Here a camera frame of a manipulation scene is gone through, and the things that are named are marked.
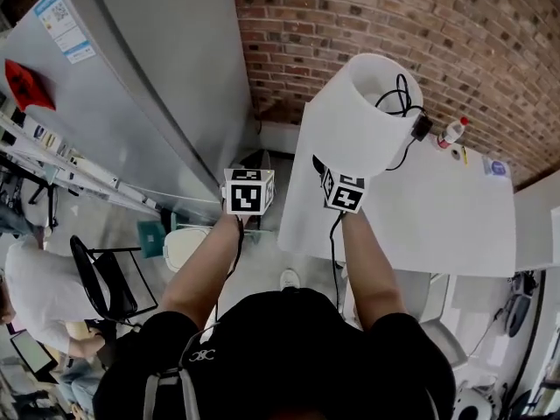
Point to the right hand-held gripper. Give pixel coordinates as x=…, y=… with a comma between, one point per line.
x=346, y=196

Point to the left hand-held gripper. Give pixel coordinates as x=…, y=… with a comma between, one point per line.
x=245, y=197

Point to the white lamp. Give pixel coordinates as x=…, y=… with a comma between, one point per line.
x=363, y=116

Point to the person's left forearm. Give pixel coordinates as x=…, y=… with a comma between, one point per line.
x=205, y=261

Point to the person's right forearm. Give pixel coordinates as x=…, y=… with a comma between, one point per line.
x=372, y=265

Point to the black lamp power adapter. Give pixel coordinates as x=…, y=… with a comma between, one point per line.
x=422, y=128

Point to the white bin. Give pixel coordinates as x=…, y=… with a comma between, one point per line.
x=186, y=247

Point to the white table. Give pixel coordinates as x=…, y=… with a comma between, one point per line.
x=429, y=217

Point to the person's white shoe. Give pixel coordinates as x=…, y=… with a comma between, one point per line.
x=289, y=279

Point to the teal box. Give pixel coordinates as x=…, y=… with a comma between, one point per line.
x=151, y=239

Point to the red-capped white bottle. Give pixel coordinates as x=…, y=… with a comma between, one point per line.
x=452, y=134

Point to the yellow pen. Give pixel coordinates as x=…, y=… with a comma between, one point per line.
x=464, y=156

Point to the silver refrigerator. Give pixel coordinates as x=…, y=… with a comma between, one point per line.
x=144, y=86

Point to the small blue white packet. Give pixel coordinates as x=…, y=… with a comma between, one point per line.
x=496, y=167

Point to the white chair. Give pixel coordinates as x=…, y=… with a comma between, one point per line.
x=437, y=322

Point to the person's black shirt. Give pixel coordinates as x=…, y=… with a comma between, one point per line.
x=280, y=357

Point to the black folding chair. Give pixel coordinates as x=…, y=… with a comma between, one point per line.
x=98, y=278

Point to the cluttered white shelf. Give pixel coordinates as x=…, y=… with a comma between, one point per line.
x=65, y=164

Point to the red diamond sticker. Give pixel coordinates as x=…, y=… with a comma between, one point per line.
x=28, y=86

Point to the blue white label sticker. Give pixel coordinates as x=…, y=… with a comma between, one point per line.
x=63, y=24

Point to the black-framed laptop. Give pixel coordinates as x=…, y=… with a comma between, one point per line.
x=30, y=354

